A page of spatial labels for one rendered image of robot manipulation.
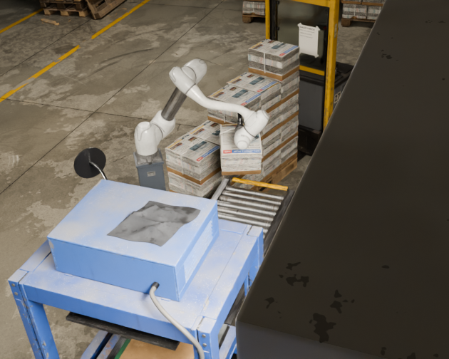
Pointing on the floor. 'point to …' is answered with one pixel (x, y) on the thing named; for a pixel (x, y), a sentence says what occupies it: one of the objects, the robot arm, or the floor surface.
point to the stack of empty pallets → (66, 7)
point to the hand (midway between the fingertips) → (239, 119)
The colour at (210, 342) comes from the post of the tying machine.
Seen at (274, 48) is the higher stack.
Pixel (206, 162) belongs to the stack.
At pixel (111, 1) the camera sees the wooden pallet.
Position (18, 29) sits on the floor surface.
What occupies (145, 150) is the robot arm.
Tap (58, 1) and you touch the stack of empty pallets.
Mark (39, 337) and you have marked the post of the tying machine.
